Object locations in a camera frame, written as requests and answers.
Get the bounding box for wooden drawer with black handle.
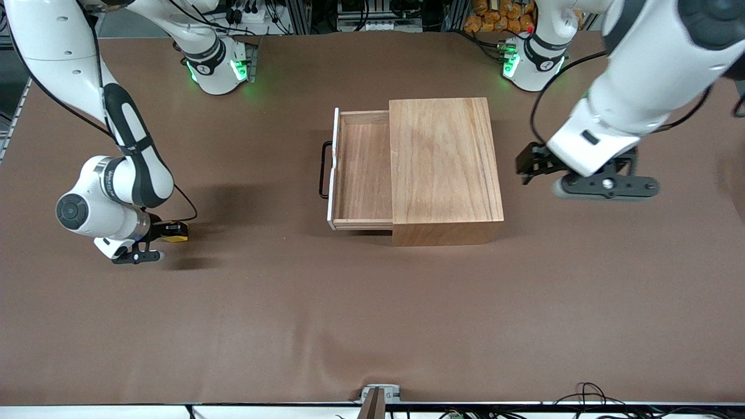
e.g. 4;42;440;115
318;107;394;232

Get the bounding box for white vented equipment box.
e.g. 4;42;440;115
336;0;424;33

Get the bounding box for black base cable with connector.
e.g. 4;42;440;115
460;29;520;66

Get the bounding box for grey table edge clamp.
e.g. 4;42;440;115
357;384;403;419

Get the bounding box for white power strip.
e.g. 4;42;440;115
224;0;274;24

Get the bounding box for wooden cabinet box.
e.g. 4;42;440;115
389;97;505;247

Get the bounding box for black cable bundle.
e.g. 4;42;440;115
553;382;745;419

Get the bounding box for brown table mat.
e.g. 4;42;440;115
0;26;745;405

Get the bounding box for orange snack bags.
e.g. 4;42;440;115
464;0;537;34

